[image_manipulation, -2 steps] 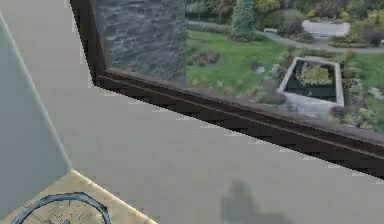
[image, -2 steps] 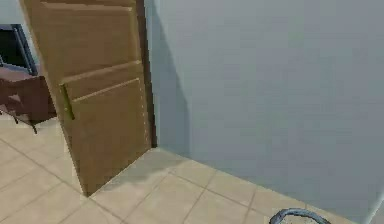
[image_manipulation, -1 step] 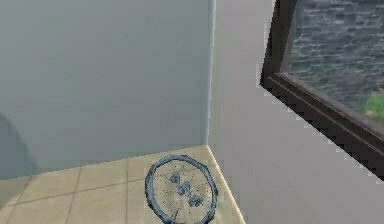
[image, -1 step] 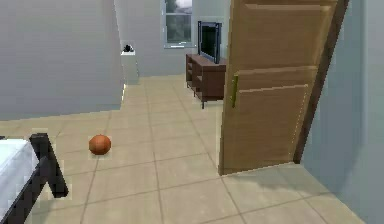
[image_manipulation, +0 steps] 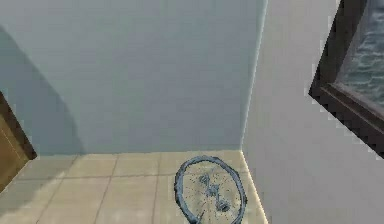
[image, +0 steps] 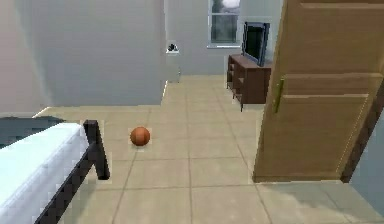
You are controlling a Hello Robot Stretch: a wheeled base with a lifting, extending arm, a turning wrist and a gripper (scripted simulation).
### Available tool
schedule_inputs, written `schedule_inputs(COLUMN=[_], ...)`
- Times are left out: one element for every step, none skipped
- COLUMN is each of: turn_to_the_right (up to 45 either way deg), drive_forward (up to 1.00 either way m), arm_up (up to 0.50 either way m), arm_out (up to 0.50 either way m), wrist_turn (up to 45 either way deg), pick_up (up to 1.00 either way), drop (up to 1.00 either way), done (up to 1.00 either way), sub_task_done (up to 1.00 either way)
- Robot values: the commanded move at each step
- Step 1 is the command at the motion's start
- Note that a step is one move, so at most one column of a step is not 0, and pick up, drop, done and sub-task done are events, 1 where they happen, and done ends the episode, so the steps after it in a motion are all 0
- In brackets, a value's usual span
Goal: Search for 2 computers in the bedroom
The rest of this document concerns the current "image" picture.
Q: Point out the orange basketball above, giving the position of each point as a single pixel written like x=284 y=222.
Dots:
x=140 y=136

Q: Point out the dark brown television stand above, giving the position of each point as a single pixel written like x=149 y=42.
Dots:
x=250 y=80

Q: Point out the black television set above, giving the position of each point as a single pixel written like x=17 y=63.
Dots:
x=255 y=42

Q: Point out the white framed window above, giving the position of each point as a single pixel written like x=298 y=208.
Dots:
x=224 y=23

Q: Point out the brown wooden room door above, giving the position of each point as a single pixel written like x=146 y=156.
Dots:
x=320 y=100

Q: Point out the small black wall object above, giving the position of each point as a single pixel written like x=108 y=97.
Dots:
x=172 y=47

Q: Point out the white bed with black frame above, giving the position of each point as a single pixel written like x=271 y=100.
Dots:
x=30 y=163

